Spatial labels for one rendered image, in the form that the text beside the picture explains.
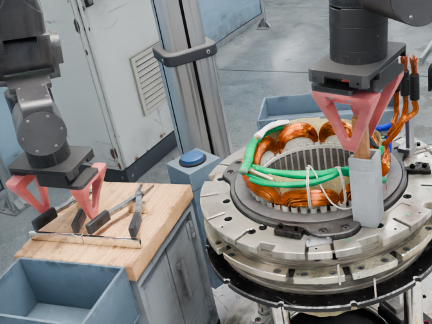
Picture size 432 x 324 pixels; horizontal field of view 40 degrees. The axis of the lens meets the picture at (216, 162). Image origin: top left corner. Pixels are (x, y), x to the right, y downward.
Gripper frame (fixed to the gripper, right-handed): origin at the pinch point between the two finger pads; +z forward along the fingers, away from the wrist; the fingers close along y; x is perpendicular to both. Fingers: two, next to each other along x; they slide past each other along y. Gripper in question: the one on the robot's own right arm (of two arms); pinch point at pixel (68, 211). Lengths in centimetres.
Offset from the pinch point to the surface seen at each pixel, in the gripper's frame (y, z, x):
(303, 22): -75, 133, 447
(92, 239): 6.1, 1.0, -4.3
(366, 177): 42.2, -9.3, -0.4
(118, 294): 13.0, 3.5, -11.0
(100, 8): -107, 30, 186
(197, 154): 9.6, 5.2, 24.8
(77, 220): 3.4, -0.8, -2.7
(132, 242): 12.4, 0.7, -4.3
